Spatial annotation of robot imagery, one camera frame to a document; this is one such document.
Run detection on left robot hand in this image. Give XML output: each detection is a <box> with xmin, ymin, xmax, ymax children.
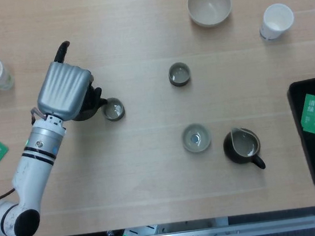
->
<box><xmin>30</xmin><ymin>37</ymin><xmax>106</xmax><ymax>126</ymax></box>

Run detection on black teapot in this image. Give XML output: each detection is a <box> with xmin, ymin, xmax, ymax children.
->
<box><xmin>71</xmin><ymin>97</ymin><xmax>110</xmax><ymax>122</ymax></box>

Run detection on dark teacup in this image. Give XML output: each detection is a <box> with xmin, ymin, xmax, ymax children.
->
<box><xmin>100</xmin><ymin>96</ymin><xmax>127</xmax><ymax>123</ymax></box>
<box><xmin>167</xmin><ymin>61</ymin><xmax>193</xmax><ymax>88</ymax></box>

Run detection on beige tea strainer bowl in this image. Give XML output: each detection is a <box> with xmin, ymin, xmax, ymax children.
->
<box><xmin>180</xmin><ymin>121</ymin><xmax>214</xmax><ymax>155</ymax></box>

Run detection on white paper cup blue print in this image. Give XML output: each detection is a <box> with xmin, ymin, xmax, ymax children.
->
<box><xmin>256</xmin><ymin>1</ymin><xmax>297</xmax><ymax>43</ymax></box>

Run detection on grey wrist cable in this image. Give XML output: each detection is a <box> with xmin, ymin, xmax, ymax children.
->
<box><xmin>29</xmin><ymin>106</ymin><xmax>47</xmax><ymax>125</ymax></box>

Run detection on dark pitcher with handle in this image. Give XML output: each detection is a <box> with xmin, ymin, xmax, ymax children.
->
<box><xmin>220</xmin><ymin>124</ymin><xmax>266</xmax><ymax>175</ymax></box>

